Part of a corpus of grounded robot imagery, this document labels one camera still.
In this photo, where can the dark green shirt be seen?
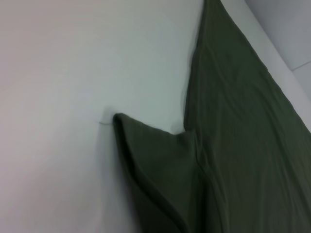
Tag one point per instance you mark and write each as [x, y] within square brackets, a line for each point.
[243, 145]

